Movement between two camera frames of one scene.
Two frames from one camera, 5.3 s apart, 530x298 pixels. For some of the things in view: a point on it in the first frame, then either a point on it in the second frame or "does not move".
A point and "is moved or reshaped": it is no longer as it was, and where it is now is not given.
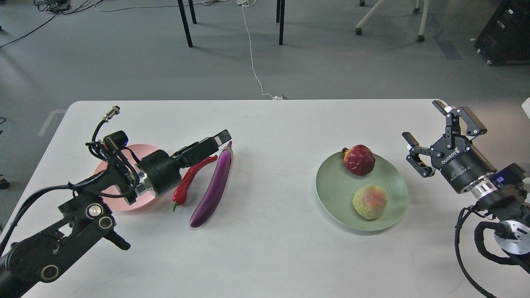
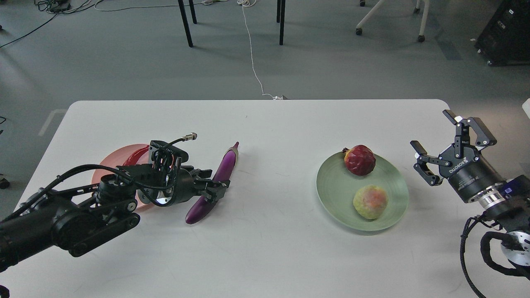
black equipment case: [504, 39] does not move
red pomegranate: [359, 159] does not move
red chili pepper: [179, 193] is moved or reshaped
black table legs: [188, 36] does not move
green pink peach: [369, 201] does not move
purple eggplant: [210, 200] is moved or reshaped
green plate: [336, 184] does not move
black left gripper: [164, 170] -> [186, 188]
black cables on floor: [57, 6] does not move
